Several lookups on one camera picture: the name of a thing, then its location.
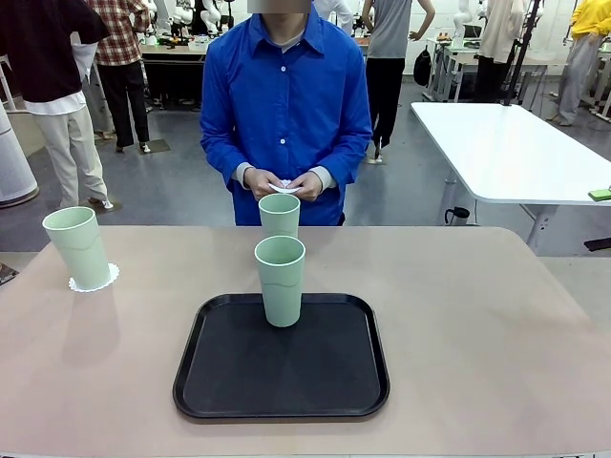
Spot pale green plastic cup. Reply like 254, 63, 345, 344
253, 235, 306, 328
258, 193, 302, 239
41, 205, 112, 291

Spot white scalloped paper coaster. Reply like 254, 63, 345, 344
68, 261, 120, 294
266, 178, 302, 195

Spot person's left forearm blue sleeve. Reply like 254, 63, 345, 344
309, 133, 373, 192

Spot person's right forearm blue sleeve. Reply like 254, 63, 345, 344
199, 131, 254, 187

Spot person's right hand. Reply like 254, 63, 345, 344
242, 166, 279, 201

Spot person's left hand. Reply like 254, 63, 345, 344
288, 171, 327, 202

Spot white table leg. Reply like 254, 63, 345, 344
443, 159, 478, 225
519, 203, 556, 255

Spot white table top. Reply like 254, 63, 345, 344
410, 100, 611, 207

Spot white cylindrical air purifier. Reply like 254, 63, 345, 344
0, 102, 40, 209

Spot white background desk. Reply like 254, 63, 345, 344
427, 36, 550, 104

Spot black tripod stand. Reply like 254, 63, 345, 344
499, 0, 545, 107

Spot person in yellow top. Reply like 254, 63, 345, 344
547, 0, 611, 127

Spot figure in beige coat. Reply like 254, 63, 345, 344
474, 0, 526, 104

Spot black hanging bag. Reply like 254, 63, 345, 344
412, 45, 433, 88

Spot figure white top grey trousers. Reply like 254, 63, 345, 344
71, 40, 116, 142

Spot figure dark top beige trousers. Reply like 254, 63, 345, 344
0, 0, 116, 215

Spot dark background desk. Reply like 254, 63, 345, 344
140, 45, 209, 114

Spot person in plaid shirt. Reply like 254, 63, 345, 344
85, 0, 153, 154

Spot figure grey shirt black trousers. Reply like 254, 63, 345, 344
361, 0, 436, 164

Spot black plastic serving tray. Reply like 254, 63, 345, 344
172, 292, 391, 421

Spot person in blue shirt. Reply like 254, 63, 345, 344
199, 0, 373, 227

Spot white background humanoid robot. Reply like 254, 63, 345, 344
198, 0, 233, 35

